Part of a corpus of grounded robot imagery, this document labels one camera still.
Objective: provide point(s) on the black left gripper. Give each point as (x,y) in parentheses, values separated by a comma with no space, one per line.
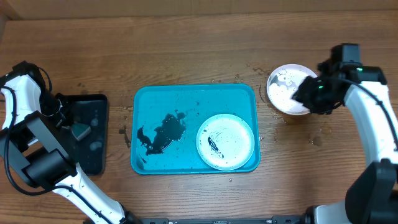
(65,117)

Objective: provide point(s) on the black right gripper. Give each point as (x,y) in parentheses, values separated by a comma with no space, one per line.
(310,94)

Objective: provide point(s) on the dark green sponge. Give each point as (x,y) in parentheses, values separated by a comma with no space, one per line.
(80,131)

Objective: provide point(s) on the white plate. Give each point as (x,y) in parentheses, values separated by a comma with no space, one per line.
(282,83)

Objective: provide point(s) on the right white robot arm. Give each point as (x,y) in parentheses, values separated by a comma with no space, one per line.
(345,81)

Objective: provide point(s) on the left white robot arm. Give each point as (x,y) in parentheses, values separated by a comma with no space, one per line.
(56,143)

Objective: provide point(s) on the black water tray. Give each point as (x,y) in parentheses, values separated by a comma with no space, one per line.
(92,110)

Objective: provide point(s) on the blue plastic tray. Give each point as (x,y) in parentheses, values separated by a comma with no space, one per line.
(166,120)

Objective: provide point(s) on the brown cardboard backdrop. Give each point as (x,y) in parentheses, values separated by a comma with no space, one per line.
(73,9)

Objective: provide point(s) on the light blue plate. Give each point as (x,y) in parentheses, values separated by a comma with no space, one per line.
(225,142)

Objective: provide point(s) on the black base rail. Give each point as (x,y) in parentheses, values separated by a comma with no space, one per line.
(278,219)

